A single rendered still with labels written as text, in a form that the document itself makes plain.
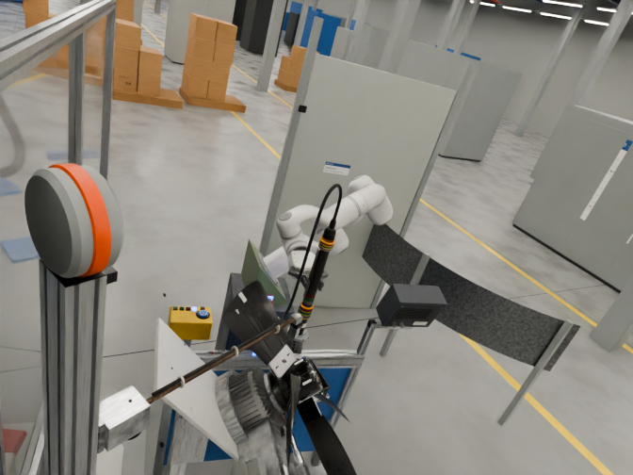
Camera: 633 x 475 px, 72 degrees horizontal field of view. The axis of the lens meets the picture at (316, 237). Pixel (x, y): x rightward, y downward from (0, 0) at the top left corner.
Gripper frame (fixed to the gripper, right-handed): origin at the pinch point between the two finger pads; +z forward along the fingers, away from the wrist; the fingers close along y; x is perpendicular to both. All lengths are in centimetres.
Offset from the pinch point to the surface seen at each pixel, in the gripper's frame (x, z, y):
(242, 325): -13.7, 4.1, 20.0
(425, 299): -27, -31, -72
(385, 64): 27, -615, -306
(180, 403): -21.5, 24.9, 37.2
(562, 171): -37, -379, -529
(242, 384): -32.6, 9.8, 17.2
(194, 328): -46, -31, 28
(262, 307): -12.3, -2.8, 12.9
